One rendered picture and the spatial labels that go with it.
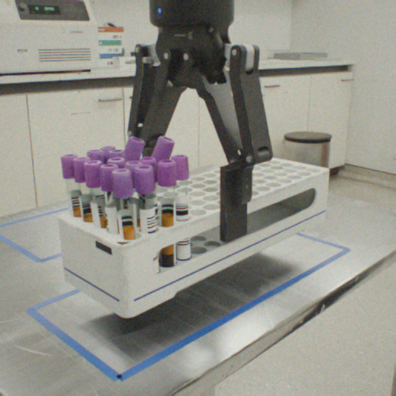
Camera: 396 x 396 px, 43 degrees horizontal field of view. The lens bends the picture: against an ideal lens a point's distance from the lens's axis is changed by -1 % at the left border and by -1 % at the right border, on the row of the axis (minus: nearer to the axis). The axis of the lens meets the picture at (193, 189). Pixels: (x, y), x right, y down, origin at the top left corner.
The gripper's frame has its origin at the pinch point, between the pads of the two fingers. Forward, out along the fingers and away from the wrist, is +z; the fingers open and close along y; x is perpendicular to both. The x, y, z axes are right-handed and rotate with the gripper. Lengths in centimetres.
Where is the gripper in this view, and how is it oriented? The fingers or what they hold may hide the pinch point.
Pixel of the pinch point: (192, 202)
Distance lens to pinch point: 49.4
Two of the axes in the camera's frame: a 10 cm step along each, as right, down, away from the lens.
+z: 0.0, 9.6, 2.9
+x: -7.1, 2.1, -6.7
